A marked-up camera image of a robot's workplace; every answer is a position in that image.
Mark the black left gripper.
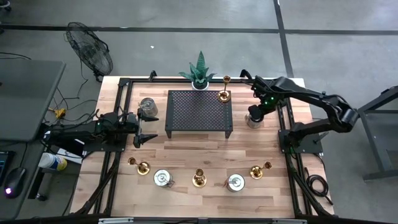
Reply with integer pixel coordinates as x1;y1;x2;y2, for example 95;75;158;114
124;108;160;149

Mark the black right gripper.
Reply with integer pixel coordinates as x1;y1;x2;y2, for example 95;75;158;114
249;79;279;122

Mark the green label candle tin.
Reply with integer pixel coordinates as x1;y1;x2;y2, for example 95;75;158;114
244;112;265;129

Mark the ribbed silver candle tin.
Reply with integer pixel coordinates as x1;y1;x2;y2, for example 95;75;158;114
139;97;159;118

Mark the jasmine musk scented candle tin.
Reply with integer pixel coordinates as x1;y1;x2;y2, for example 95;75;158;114
153;169;175;189

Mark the orange label candle tin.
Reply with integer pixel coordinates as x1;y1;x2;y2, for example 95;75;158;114
223;173;246;193

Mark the tall gold candlestick holder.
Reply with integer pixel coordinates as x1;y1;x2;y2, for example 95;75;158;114
192;168;208;188

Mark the black perforated metal stand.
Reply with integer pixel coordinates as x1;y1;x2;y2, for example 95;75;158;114
164;89;234;139

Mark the snake plant in white pot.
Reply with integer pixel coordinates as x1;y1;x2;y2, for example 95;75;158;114
178;50;218;91

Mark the black controller box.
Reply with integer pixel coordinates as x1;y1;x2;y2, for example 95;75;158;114
46;136;85;157

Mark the white paper sheet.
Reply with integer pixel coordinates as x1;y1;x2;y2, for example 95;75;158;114
57;148;84;164

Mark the yellow power plug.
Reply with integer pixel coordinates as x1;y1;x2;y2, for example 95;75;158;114
48;107;68;119

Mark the black floor fan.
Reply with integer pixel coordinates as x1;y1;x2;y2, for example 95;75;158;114
64;21;114;82

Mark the white wipes canister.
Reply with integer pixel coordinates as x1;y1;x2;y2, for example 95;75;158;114
37;152;68;172

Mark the black computer mouse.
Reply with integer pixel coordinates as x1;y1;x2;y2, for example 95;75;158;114
2;167;27;199

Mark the laptop with blue screen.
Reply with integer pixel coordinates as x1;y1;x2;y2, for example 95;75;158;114
0;151;15;186

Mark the dark grey desk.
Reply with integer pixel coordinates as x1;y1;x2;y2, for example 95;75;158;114
0;139;47;220

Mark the black table rail frame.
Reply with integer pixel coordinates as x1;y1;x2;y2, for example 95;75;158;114
71;70;335;218

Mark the coiled black cable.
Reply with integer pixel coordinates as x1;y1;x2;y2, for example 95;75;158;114
305;166;335;206

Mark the silver metal bracket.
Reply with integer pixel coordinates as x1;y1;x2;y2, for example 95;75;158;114
98;217;134;224
272;218;308;224

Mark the black metal table frame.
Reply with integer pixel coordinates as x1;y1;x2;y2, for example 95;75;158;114
357;85;398;182

